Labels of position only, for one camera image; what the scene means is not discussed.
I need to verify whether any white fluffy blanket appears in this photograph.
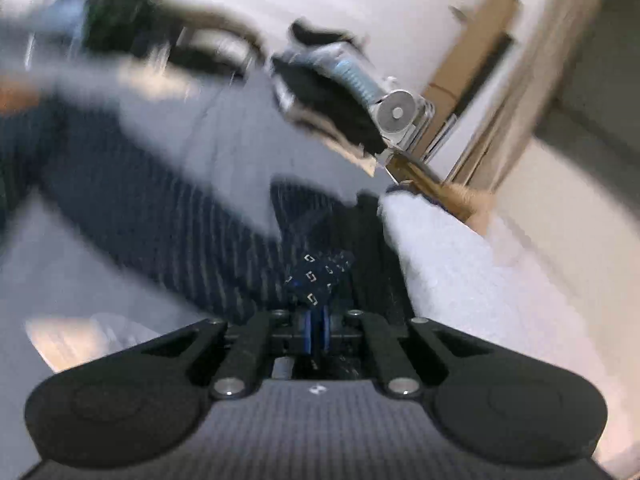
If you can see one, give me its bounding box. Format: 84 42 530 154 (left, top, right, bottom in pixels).
377 192 640 466

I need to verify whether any heap of black clothes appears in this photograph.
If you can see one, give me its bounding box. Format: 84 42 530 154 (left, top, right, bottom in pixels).
270 19 396 163

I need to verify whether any dark window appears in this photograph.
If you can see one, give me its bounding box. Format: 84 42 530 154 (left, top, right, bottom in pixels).
532 0 640 166

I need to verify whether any pile of mixed clothes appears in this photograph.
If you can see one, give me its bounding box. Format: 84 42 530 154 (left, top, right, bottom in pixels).
0 0 271 76

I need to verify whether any beige curtain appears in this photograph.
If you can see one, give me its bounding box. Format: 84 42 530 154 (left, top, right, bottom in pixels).
450 0 613 196

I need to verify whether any long cardboard box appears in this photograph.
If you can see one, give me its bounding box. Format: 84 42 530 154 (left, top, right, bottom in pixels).
420 0 526 111

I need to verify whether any navy dotted garment orange lining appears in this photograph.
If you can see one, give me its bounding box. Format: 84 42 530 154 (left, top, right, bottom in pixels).
0 102 396 331

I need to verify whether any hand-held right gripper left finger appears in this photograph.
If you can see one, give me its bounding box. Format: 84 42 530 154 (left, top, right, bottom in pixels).
142 309 317 402

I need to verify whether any grey quilt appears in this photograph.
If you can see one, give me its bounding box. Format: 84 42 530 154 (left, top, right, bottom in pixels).
0 55 391 361

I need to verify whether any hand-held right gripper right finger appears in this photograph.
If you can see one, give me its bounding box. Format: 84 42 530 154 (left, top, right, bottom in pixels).
318 309 497 398

